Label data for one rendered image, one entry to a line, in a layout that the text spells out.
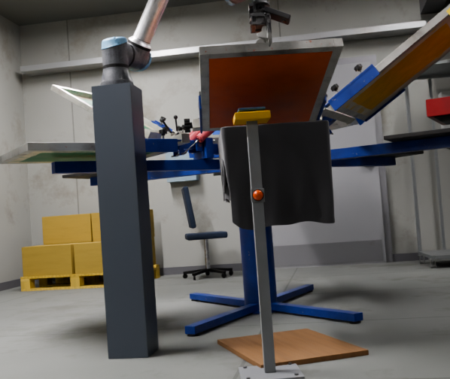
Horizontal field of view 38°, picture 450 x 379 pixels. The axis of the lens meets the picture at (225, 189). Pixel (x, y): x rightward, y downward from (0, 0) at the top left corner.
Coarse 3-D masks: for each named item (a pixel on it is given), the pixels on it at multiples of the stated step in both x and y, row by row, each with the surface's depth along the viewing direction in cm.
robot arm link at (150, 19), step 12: (156, 0) 298; (168, 0) 301; (144, 12) 301; (156, 12) 299; (144, 24) 301; (156, 24) 302; (132, 36) 305; (144, 36) 302; (144, 48) 303; (144, 60) 307
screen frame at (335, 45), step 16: (208, 48) 262; (224, 48) 263; (240, 48) 263; (256, 48) 263; (272, 48) 263; (288, 48) 263; (304, 48) 263; (320, 48) 264; (336, 48) 265; (208, 64) 269; (336, 64) 278; (208, 80) 283; (208, 96) 298; (320, 96) 307; (208, 112) 314; (208, 128) 333
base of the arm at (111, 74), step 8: (112, 64) 291; (120, 64) 292; (104, 72) 293; (112, 72) 290; (120, 72) 291; (128, 72) 294; (104, 80) 291; (112, 80) 289; (120, 80) 290; (128, 80) 292
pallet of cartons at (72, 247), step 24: (72, 216) 672; (96, 216) 665; (48, 240) 678; (72, 240) 672; (96, 240) 664; (24, 264) 642; (48, 264) 635; (72, 264) 630; (96, 264) 622; (24, 288) 639; (48, 288) 632; (72, 288) 626
